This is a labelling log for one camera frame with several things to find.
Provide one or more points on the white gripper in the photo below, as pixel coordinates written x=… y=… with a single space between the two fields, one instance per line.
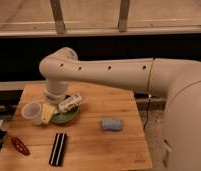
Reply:
x=48 y=109

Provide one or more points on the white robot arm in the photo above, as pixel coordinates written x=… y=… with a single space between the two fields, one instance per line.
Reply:
x=178 y=81

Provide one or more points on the white plastic cup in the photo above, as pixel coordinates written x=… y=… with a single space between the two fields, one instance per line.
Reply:
x=32 y=111

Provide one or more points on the green bowl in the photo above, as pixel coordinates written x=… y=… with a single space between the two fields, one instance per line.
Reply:
x=63 y=117

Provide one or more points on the black striped rectangular bar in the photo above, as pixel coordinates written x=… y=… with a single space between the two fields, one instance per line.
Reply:
x=58 y=149

